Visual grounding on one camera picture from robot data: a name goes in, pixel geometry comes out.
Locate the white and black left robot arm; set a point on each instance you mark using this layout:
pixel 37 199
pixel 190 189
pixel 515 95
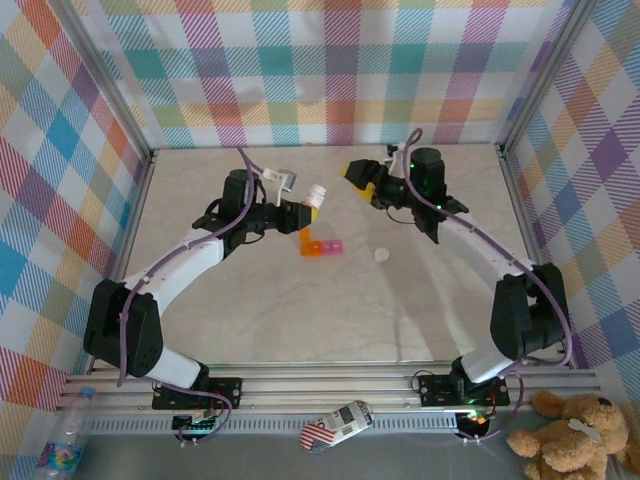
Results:
pixel 185 265

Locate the brown teddy bear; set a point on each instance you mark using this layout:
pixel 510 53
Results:
pixel 575 440

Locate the printed can with flag pattern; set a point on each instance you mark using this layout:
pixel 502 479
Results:
pixel 340 422

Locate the white pill bottle orange label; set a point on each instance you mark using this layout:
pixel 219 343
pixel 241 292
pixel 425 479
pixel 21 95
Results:
pixel 316 196

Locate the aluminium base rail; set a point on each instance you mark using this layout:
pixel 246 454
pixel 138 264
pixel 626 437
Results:
pixel 325 387

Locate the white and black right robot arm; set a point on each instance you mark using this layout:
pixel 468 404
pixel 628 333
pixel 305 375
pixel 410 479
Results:
pixel 480 250

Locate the orange and pink pill organizer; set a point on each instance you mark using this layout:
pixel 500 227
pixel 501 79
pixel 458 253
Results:
pixel 312 249

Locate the clear plastic water bottle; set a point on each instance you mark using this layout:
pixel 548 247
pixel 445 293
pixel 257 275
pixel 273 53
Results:
pixel 62 450

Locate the aluminium side rail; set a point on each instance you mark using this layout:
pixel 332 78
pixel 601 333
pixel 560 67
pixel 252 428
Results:
pixel 132 225
pixel 520 200

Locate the aluminium frame post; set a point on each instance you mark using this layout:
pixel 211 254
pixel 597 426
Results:
pixel 545 75
pixel 109 75

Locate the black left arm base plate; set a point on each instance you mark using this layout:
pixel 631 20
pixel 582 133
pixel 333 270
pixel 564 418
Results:
pixel 227 392

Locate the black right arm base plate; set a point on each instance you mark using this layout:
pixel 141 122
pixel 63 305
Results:
pixel 435 390

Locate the black round controller mount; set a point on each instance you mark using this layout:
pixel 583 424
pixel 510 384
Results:
pixel 475 425

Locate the white bottle cap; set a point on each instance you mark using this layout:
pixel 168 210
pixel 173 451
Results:
pixel 382 254

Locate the small green circuit board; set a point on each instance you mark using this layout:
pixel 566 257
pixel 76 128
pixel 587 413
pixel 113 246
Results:
pixel 197 425

